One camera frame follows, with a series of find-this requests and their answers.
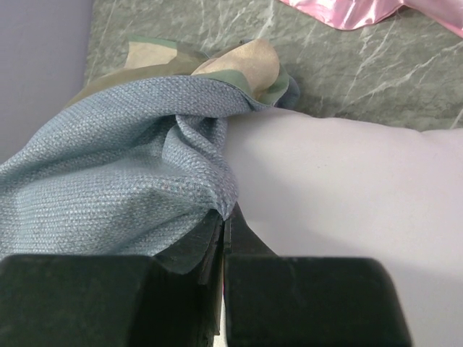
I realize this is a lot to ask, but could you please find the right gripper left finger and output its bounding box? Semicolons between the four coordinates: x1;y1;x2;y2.
1;212;223;346

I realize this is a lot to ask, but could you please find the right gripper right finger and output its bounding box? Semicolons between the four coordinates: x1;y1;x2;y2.
224;207;412;346

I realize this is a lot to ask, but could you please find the white pillow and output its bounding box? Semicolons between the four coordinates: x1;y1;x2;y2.
225;108;462;346

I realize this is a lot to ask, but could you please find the green beige patchwork pillowcase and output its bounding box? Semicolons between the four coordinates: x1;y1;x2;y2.
1;36;300;257

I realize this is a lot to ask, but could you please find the pink rose satin pillow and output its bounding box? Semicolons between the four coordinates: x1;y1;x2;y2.
281;0;462;37

